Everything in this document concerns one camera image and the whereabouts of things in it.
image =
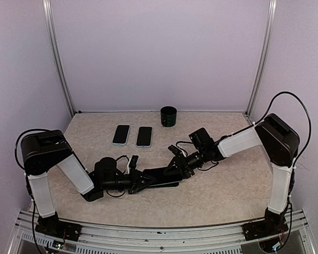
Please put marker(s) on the black phone case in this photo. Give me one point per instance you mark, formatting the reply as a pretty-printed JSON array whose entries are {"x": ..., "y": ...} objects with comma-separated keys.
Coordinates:
[{"x": 160, "y": 177}]

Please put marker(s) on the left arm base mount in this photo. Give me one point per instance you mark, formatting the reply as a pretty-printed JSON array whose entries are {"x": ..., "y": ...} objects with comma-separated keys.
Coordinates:
[{"x": 59, "y": 229}]

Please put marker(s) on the lavender phone case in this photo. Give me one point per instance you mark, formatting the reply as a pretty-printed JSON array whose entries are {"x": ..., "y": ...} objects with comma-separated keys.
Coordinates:
[{"x": 144, "y": 146}]

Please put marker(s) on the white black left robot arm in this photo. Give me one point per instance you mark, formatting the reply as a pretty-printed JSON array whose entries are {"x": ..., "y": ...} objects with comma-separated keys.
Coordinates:
[{"x": 43, "y": 150}]

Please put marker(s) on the front aluminium rail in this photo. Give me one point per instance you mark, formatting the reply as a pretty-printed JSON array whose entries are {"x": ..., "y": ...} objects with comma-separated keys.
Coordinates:
[{"x": 99, "y": 238}]

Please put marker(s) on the black phone green edge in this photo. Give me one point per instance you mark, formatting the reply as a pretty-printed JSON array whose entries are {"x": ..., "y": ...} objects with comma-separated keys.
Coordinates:
[{"x": 173, "y": 184}]

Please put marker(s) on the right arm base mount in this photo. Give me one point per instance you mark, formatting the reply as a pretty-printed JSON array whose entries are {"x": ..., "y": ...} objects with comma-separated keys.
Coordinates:
[{"x": 262, "y": 229}]

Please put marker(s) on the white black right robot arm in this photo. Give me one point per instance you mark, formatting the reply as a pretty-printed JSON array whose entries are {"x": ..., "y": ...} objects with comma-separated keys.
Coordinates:
[{"x": 276, "y": 137}]

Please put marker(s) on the black phone dark edge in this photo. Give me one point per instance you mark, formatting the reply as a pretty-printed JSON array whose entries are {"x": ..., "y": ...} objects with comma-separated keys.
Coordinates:
[{"x": 144, "y": 135}]

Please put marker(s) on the left aluminium frame post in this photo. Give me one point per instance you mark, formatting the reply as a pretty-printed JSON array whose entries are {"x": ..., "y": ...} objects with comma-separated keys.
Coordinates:
[{"x": 46, "y": 4}]

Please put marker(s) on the aluminium frame post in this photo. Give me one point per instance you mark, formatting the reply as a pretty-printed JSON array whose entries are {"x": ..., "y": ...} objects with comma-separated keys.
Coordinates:
[
  {"x": 46, "y": 4},
  {"x": 263, "y": 56}
]

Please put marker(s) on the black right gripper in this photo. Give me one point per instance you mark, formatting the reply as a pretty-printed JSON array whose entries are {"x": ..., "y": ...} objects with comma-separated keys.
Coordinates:
[{"x": 180, "y": 162}]

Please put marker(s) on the right aluminium frame post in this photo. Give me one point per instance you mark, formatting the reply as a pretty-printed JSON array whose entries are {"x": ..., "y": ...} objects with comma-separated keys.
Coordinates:
[{"x": 263, "y": 56}]

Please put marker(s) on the light blue phone case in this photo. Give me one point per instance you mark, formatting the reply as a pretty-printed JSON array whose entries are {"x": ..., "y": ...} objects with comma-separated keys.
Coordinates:
[{"x": 120, "y": 144}]

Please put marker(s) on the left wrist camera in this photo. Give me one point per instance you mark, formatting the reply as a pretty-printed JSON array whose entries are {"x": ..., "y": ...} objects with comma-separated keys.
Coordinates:
[{"x": 132, "y": 164}]

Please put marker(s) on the black phone white back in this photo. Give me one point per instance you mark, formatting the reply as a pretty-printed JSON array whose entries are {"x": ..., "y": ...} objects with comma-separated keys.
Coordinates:
[{"x": 121, "y": 134}]

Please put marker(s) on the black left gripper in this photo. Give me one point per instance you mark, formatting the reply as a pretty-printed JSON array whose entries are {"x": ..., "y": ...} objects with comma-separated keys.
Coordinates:
[{"x": 137, "y": 183}]

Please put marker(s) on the dark green cup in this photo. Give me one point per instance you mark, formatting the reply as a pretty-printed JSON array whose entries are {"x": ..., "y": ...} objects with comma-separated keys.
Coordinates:
[{"x": 168, "y": 116}]

